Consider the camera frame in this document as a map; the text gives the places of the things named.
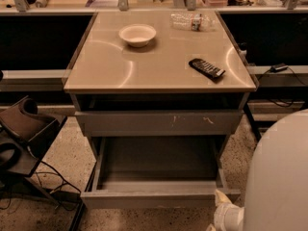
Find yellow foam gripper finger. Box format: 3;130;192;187
215;190;231;206

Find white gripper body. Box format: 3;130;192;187
214;203;244;231

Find grey drawer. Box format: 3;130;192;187
81;136;241;209
75;110;243;137

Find grey top drawer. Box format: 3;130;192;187
75;110;243;137

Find grey drawer cabinet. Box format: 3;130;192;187
63;9;258;146

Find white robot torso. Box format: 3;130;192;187
244;110;308;231

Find black table leg with caster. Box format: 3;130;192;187
244;103;262;141

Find black snack bar packet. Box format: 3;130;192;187
189;59;224;80

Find black power adapter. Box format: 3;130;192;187
269;64;288;72

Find clear plastic water bottle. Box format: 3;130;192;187
170;13;215;32

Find white paper bowl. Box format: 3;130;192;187
118;24;156;48

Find black floor cables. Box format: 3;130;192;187
0;160;83;212

